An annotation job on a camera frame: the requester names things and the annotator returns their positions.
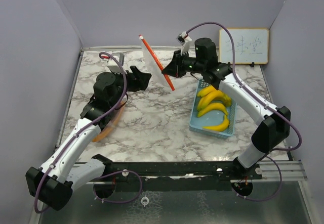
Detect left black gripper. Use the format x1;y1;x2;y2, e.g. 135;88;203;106
110;65;151;108

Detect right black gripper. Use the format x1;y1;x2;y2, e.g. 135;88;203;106
161;50;205;79

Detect red orange papaya slice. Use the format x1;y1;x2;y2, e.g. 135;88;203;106
91;100;126;143

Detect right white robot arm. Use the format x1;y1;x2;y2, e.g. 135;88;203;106
162;36;291;179

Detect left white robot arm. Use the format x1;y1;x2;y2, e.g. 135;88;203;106
25;66;151;213

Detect yellow banana bunch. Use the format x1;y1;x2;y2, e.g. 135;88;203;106
197;86;232;117

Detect blue plastic basket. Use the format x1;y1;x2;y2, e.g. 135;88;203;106
189;80;236;138

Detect single yellow banana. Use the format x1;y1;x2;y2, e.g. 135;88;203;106
203;115;229;132

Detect small whiteboard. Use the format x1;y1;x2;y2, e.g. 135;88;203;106
218;27;269;65

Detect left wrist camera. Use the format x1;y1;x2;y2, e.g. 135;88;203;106
105;53;125;74

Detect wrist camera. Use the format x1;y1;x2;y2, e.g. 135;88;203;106
177;31;192;55
105;53;125;74

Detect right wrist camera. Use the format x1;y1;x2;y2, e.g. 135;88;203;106
177;31;192;55

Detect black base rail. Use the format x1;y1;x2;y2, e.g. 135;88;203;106
93;154;262;193

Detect white ring pull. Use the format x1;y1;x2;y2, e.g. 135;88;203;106
141;196;149;207

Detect aluminium extrusion rail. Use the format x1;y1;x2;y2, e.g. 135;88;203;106
259;160;308;182

